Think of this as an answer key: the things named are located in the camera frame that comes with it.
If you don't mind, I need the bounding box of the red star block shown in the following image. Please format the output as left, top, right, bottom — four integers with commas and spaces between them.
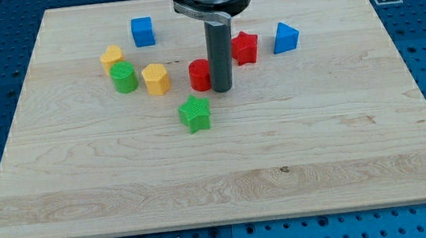
231, 31, 258, 65

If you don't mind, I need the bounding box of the green star block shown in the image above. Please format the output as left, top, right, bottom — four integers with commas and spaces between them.
177, 95, 211, 134

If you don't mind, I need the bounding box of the blue triangle block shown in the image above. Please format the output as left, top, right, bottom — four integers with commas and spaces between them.
273, 22, 299, 54

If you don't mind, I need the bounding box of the red cylinder block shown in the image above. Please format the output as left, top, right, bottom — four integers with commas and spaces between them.
188, 59, 211, 91

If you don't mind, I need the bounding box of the yellow hexagon block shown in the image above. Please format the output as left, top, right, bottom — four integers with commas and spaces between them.
141, 63, 170, 95

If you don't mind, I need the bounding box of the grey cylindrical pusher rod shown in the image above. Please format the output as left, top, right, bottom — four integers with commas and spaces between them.
204, 22, 233, 93

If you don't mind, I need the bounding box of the wooden board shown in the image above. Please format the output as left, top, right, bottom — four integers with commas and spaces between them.
0, 0, 426, 238

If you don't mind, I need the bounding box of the green cylinder block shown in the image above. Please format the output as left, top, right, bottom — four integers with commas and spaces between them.
110, 61, 138, 94

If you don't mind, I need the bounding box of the blue cube block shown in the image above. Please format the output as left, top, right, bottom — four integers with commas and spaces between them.
131, 17, 156, 47

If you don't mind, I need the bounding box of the yellow heart block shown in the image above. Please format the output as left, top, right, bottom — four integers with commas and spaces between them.
99, 44, 124, 76

